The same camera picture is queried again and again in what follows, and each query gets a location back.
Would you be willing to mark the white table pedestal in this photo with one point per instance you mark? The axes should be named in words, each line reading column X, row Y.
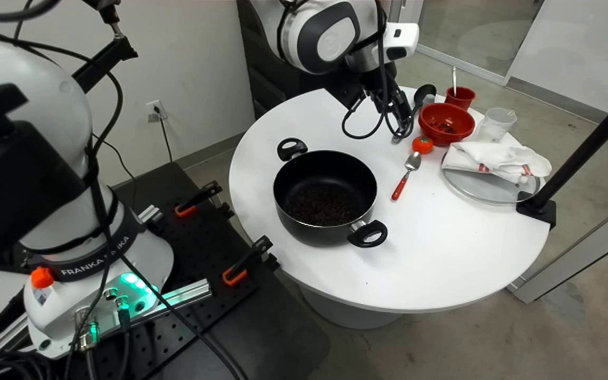
column 347, row 317

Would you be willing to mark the clear glass plate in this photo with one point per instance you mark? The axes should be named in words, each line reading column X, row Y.
column 485, row 194

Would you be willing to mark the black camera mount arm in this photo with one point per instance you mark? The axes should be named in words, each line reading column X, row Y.
column 110, row 54

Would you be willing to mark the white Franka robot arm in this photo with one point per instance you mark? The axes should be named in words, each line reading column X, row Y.
column 37, row 106

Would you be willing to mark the thin white stirrer stick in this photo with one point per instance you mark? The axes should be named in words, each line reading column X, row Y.
column 455, row 77

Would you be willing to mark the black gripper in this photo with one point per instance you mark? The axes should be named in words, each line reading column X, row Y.
column 365, row 87

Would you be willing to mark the aluminium extrusion rail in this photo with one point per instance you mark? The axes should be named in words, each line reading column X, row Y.
column 183, row 293

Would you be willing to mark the black stand pole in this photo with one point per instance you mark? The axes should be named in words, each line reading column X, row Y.
column 586, row 149

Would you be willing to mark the clear plastic cup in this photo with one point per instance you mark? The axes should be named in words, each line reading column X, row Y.
column 497, row 124

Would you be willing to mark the large black ladle spoon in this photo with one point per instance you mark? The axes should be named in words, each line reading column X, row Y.
column 425, row 94

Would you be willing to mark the white wall outlet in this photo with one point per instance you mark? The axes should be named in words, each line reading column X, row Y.
column 154, row 111

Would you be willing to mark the black orange toggle clamp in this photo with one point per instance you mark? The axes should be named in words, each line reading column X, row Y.
column 199, row 198
column 247, row 259

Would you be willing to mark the dark beans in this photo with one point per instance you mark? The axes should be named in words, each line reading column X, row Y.
column 321, row 206

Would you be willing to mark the orange knob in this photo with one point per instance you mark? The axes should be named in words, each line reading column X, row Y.
column 40, row 278

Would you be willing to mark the black perforated breadboard table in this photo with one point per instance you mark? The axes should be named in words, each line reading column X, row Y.
column 205, row 234

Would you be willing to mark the white cloth towel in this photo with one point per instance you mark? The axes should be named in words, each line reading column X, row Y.
column 495, row 160

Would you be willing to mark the red plastic bowl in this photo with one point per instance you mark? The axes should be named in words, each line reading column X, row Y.
column 461, row 136

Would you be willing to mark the red mug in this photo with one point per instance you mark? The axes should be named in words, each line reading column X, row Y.
column 463, row 99

